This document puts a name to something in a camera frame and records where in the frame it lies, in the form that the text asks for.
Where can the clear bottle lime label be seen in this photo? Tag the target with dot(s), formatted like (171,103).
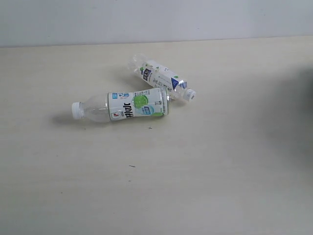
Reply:
(119,106)

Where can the clear bottle blue white label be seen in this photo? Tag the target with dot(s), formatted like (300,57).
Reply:
(157,75)

